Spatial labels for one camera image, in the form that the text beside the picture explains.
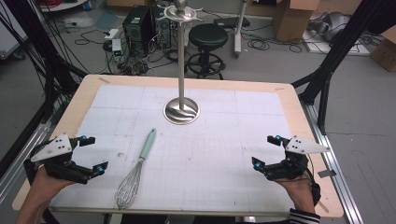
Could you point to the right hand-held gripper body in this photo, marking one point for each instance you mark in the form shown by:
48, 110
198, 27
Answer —
295, 158

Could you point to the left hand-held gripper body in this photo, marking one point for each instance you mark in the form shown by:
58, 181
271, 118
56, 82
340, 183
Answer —
51, 148

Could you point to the steel utensil stand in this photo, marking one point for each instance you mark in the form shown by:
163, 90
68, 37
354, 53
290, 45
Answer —
181, 77

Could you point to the person's right hand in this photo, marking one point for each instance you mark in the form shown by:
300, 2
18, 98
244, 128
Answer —
297, 191

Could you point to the person's left hand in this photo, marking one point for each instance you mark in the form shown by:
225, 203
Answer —
48, 183

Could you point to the grey tape strip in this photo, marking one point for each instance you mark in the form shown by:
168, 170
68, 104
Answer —
327, 173

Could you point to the white grid mat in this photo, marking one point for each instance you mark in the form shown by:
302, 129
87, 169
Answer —
218, 161

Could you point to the striped sleeve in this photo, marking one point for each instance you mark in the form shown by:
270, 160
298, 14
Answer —
305, 216

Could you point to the white small box device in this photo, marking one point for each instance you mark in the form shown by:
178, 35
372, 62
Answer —
117, 46

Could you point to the white power strip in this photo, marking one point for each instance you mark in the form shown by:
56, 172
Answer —
111, 33

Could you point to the white stand pole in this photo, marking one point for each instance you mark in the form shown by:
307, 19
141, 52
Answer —
239, 28

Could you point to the large cardboard box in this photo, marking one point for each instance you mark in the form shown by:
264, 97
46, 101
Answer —
292, 20

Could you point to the black computer tower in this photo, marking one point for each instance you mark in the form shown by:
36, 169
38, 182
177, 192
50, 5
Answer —
138, 28

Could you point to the black round stool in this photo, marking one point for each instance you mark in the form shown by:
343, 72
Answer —
208, 35

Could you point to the black flat device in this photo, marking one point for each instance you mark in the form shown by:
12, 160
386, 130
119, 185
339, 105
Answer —
232, 21

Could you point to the grey machine on floor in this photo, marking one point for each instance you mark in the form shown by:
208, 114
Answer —
330, 25

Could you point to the small cardboard box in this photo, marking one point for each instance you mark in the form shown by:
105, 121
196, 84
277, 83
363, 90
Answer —
386, 51

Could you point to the aluminium rail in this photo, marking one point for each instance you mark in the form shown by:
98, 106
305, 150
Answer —
339, 174
21, 155

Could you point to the black metal frame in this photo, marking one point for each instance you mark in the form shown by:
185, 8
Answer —
49, 71
336, 49

